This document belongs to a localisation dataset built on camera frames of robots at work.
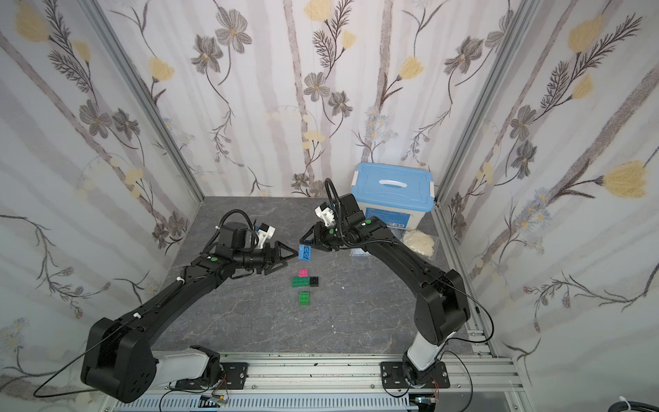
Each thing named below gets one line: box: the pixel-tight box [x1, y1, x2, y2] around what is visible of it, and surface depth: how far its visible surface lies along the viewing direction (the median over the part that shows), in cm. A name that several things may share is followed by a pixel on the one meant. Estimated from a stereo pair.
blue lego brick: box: [298, 243, 312, 262], surface depth 76 cm
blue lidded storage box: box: [350, 162, 436, 231], surface depth 104 cm
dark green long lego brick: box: [291, 276, 310, 288], surface depth 95 cm
